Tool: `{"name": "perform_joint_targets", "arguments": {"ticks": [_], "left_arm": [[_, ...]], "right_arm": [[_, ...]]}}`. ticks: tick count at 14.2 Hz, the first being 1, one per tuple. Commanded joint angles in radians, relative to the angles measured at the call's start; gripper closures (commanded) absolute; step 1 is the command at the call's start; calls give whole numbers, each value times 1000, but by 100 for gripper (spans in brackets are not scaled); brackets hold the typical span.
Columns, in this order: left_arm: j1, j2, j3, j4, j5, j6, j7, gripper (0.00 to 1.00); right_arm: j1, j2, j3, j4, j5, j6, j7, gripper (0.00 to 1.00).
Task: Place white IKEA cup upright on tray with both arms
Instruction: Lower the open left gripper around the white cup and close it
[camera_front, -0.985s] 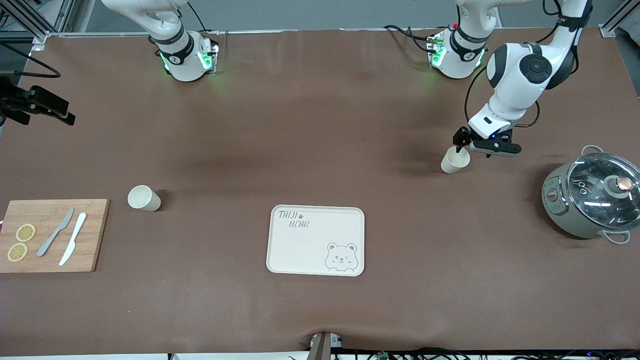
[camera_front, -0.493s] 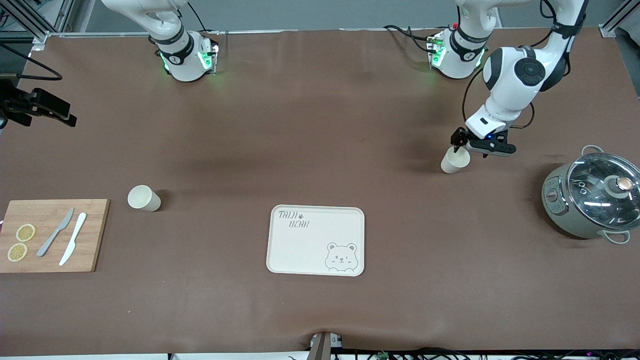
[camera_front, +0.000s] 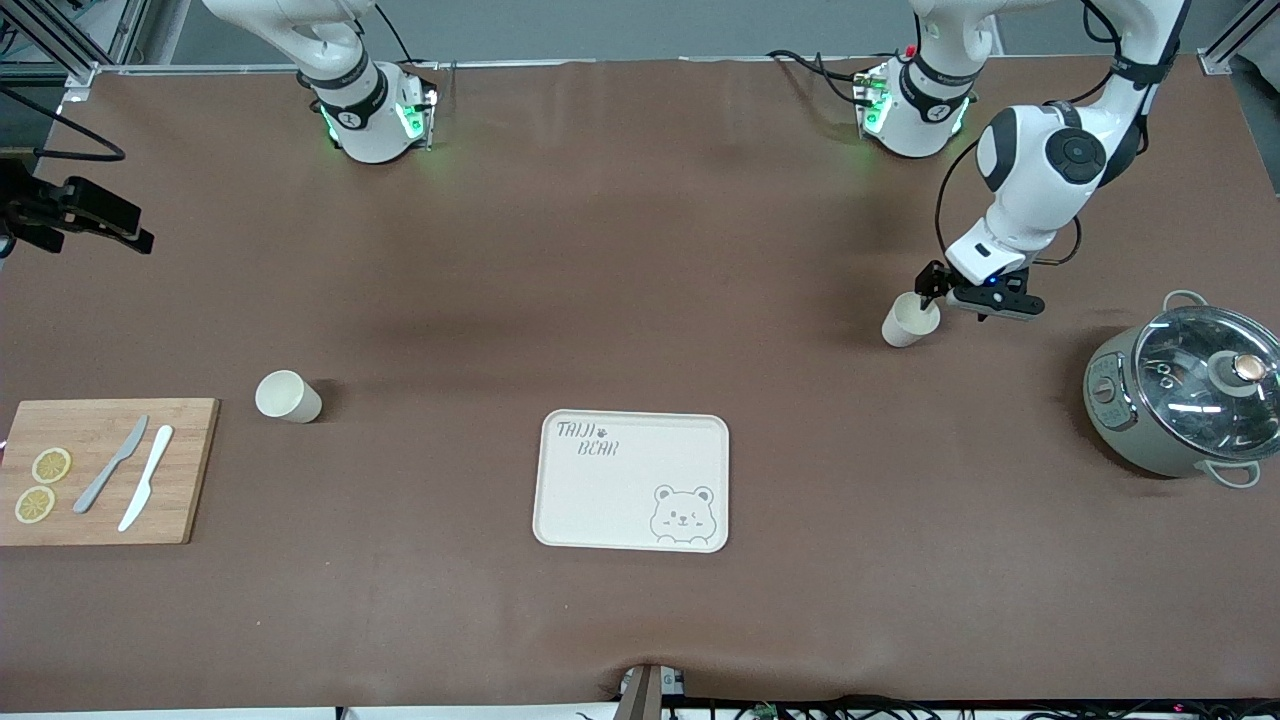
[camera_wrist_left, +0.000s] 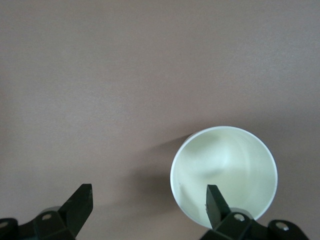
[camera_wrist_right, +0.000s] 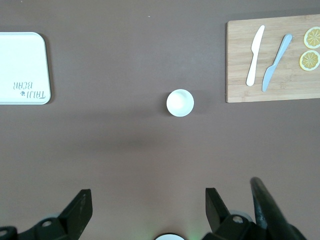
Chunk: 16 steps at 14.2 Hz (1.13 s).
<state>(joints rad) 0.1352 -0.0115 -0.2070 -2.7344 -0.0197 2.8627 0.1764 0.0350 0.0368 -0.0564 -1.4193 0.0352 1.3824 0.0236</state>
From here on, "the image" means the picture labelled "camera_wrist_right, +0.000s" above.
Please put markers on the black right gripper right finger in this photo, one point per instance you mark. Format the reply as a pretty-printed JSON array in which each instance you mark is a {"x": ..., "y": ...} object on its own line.
[{"x": 220, "y": 220}]

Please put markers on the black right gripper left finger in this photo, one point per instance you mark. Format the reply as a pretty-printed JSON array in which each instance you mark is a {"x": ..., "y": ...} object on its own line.
[{"x": 75, "y": 215}]

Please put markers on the white IKEA cup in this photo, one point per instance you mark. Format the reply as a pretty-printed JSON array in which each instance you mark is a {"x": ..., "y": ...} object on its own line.
[{"x": 180, "y": 103}]

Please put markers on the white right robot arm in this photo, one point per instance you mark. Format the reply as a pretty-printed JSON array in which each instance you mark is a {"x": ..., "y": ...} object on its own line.
[{"x": 168, "y": 237}]

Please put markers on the cream tray with bear print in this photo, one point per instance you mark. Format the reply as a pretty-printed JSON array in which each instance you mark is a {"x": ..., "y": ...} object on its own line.
[{"x": 22, "y": 62}]

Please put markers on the wooden cutting board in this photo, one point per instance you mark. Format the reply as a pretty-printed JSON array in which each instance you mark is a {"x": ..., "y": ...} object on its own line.
[{"x": 240, "y": 62}]

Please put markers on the grey plastic knife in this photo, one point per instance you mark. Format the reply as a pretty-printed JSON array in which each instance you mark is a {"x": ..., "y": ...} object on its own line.
[{"x": 275, "y": 63}]

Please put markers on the white plastic knife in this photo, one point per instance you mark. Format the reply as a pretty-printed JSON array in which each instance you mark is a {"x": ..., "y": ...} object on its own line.
[{"x": 255, "y": 55}]

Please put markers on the yellow lemon slice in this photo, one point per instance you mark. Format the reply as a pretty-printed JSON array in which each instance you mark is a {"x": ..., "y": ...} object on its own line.
[
  {"x": 313, "y": 37},
  {"x": 309, "y": 60}
]

